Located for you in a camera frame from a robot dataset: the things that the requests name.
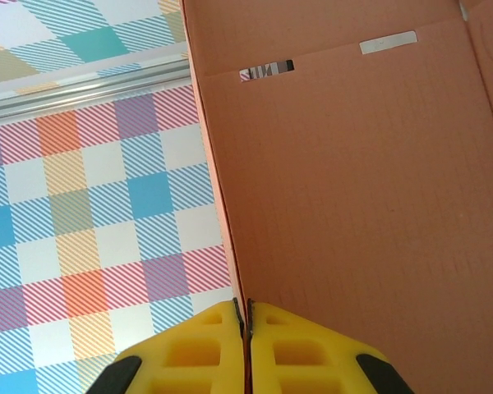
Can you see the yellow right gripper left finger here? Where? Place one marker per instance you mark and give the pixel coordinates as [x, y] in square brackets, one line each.
[189, 357]

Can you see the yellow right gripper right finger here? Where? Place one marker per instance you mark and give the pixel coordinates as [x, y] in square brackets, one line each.
[308, 357]

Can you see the orange paper box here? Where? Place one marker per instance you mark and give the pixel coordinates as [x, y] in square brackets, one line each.
[353, 184]

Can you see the aluminium frame post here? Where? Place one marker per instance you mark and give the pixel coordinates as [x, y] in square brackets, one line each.
[86, 86]

